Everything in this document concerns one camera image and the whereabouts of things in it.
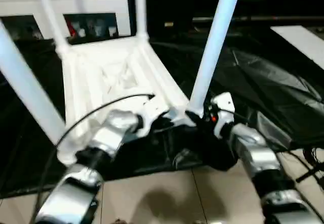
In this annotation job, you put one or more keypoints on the white flat panel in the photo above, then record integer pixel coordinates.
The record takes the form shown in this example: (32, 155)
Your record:
(301, 41)

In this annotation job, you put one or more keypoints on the black mat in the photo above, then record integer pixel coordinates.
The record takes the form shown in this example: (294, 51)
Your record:
(265, 77)

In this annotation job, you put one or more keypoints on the white textured jar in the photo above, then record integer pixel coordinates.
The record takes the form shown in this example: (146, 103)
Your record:
(98, 30)

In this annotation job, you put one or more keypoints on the white cabinet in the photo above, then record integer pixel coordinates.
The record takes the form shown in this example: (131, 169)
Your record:
(88, 3)

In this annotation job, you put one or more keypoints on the small tan label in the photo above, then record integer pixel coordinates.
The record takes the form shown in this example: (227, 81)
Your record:
(168, 23)

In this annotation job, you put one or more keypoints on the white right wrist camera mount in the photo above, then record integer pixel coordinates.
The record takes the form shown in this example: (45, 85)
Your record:
(225, 99)

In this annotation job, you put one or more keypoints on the black stand rod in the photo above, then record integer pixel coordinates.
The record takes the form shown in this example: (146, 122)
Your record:
(308, 175)

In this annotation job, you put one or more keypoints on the red bottle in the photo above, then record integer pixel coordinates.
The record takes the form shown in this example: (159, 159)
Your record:
(72, 30)

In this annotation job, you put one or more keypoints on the white cup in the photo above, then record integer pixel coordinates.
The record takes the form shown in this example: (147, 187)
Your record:
(81, 33)

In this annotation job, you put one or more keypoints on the dark metal rod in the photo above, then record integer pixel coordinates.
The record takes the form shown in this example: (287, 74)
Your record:
(265, 18)

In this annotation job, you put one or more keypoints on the white plastic table top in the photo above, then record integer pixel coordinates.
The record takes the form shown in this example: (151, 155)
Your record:
(83, 64)

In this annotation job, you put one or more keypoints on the white plastic table leg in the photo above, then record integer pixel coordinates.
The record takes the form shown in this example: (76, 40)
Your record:
(215, 44)
(140, 8)
(49, 13)
(22, 77)

